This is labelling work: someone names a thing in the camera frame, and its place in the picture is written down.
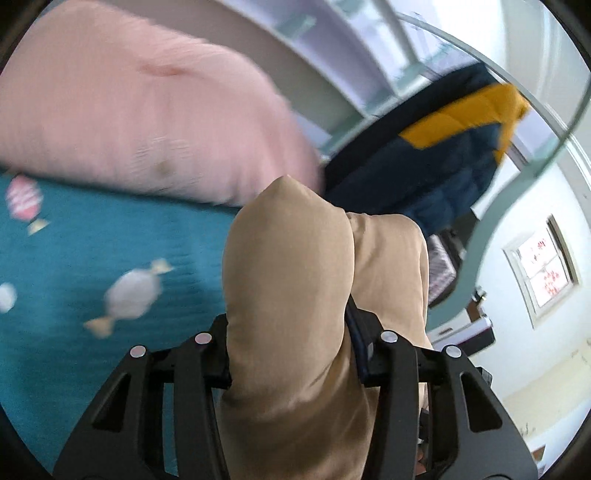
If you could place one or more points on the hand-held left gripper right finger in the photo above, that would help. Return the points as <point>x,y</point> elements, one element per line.
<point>364,353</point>

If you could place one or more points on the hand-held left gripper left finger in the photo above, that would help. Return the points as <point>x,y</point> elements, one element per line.
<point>217,364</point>

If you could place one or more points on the tan button jacket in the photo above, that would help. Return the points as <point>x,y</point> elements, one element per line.
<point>286,286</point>

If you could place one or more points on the dark wooden desk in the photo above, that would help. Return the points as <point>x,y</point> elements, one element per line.
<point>475,334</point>

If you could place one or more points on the teal candy print bed sheet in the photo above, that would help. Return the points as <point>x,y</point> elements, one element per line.
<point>184,240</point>

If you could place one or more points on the navy and yellow puffer jacket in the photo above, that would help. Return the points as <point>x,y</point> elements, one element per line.
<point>415,184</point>

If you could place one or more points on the white framed window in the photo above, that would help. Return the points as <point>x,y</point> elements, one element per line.
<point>540,267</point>

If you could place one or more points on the pink pillow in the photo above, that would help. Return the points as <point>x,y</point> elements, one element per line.
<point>138,101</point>

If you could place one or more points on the light green bed frame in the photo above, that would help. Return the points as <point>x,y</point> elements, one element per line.
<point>489,217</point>

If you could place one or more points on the lilac wall shelf unit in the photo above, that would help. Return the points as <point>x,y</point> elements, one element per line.
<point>337,55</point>

